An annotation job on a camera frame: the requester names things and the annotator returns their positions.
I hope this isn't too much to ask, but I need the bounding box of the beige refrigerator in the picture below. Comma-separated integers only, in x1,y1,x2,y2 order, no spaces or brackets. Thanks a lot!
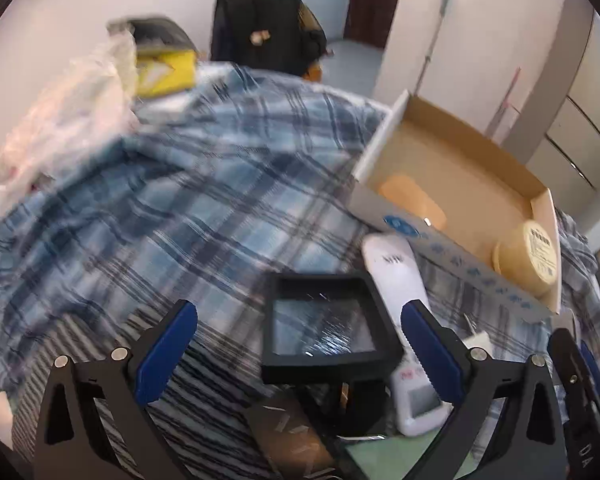
505,0,600,241

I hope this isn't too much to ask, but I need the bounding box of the cardboard box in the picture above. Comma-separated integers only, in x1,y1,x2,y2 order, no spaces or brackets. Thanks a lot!
349,89,563,325

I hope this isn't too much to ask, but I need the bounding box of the beige tape roll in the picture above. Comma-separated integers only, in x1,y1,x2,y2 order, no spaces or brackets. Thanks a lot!
492,219,556,297

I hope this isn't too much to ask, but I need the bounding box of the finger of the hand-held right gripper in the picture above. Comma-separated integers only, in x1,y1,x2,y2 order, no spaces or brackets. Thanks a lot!
547,327,588,431
579,340,600,411

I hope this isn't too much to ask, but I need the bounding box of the black jacket on chair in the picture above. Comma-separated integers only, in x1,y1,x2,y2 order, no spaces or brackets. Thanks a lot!
210,0,328,81

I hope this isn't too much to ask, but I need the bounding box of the yellow paper bag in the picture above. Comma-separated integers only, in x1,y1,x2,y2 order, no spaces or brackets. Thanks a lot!
136,49,197,97

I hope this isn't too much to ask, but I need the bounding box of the dark brown door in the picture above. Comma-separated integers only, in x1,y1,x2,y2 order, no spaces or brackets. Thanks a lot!
344,0,408,50

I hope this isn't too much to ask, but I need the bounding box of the pink broom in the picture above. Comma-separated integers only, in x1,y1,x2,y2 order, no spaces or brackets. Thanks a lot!
487,67,522,138

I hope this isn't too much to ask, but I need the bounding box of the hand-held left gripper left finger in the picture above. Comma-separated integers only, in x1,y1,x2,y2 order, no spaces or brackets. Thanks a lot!
32,300,201,480

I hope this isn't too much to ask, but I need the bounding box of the grey bag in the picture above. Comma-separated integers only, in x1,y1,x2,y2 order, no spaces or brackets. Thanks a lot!
107,17,198,56

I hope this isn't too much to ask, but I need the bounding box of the white remote control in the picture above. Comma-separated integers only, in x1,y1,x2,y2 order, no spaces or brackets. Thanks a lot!
362,234,453,437

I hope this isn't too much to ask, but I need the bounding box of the black frame display box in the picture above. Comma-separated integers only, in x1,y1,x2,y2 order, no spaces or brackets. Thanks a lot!
261,272,403,386

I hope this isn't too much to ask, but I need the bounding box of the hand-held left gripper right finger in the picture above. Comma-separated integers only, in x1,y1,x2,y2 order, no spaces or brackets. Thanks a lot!
400,299,568,480

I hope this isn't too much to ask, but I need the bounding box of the white plastic bag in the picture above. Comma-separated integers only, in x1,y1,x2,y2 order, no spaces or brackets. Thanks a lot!
0,30,141,211

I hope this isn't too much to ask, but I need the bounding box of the blue plaid blanket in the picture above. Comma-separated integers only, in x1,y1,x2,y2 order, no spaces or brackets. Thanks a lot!
0,62,600,480

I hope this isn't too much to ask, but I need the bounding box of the black printed rectangular box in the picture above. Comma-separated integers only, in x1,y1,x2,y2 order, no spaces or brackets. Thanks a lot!
244,390,341,480

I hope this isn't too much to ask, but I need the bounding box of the pale green pouch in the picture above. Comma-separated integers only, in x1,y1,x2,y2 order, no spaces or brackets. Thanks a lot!
340,432,433,480

